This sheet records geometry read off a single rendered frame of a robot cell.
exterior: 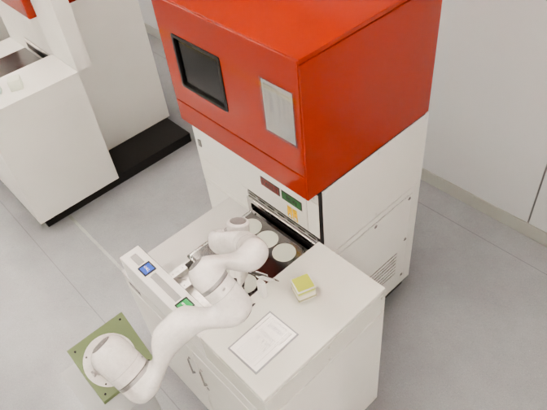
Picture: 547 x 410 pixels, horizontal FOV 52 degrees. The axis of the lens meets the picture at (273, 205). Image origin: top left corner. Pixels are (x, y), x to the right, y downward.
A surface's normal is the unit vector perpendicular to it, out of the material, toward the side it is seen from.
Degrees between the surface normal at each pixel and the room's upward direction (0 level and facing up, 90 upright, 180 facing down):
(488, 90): 90
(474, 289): 0
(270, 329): 0
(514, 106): 90
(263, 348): 0
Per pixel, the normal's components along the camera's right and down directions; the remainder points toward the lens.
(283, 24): -0.09, -0.70
